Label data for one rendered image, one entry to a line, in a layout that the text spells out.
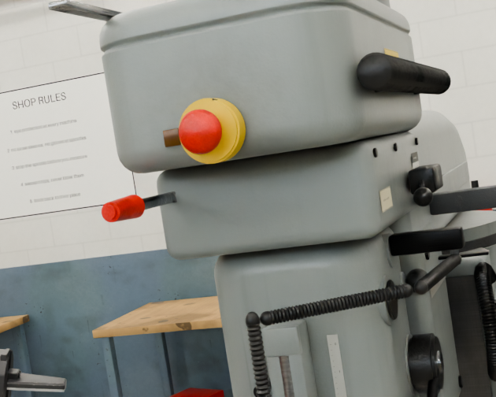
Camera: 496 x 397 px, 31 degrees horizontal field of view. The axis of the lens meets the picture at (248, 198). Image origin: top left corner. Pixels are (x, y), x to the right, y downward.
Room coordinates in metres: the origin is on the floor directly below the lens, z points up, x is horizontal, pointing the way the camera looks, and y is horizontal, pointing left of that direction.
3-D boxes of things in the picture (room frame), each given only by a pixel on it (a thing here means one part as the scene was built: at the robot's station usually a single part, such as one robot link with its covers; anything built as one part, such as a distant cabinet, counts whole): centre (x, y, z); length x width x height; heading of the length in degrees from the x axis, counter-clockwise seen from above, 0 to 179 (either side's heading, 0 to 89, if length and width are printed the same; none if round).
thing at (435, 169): (1.07, -0.20, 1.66); 0.12 x 0.04 x 0.04; 160
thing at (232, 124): (0.84, 0.02, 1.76); 0.06 x 0.02 x 0.06; 70
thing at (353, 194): (1.09, -0.07, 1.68); 0.34 x 0.24 x 0.10; 160
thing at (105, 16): (0.94, 0.11, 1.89); 0.24 x 0.04 x 0.01; 162
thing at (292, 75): (1.07, -0.06, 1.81); 0.47 x 0.26 x 0.16; 160
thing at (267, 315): (0.85, -0.08, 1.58); 0.17 x 0.01 x 0.01; 103
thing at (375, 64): (1.04, -0.20, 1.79); 0.45 x 0.04 x 0.04; 160
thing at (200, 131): (0.81, 0.03, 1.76); 0.04 x 0.03 x 0.04; 70
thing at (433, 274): (0.94, -0.19, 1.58); 0.17 x 0.01 x 0.01; 155
